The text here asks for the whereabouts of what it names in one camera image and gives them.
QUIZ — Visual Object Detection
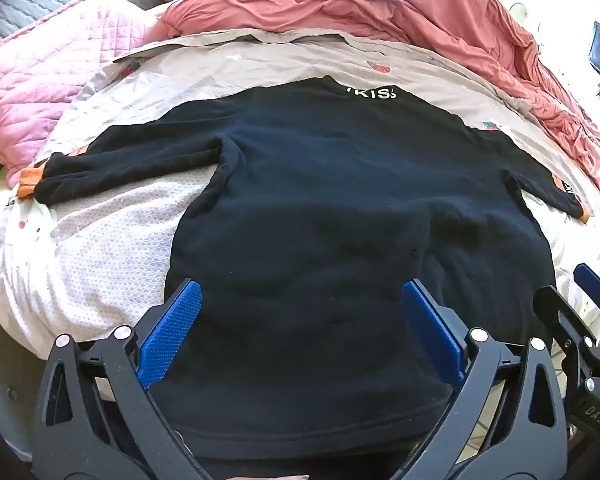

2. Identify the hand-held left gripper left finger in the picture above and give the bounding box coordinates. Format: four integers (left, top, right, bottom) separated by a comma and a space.
30, 280, 216, 480

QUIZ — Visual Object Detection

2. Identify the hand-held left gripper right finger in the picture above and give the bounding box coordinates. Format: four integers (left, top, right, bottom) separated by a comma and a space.
401, 278, 571, 480

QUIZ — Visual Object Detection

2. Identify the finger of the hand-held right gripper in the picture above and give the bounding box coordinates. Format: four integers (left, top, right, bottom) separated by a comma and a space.
573, 262, 600, 322
532, 285, 600, 367

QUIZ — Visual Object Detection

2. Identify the black sweater with orange cuffs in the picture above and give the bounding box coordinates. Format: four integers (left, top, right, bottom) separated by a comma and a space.
32, 75, 591, 461

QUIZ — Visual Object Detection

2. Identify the printed grey-pink blanket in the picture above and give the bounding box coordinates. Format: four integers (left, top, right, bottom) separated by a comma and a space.
0, 30, 600, 361

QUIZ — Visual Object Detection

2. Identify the pink quilted blanket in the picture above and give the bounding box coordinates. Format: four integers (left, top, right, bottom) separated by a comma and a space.
0, 0, 167, 186

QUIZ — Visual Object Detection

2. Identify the coral duvet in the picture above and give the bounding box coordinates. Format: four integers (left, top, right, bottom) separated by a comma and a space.
160, 0, 600, 196

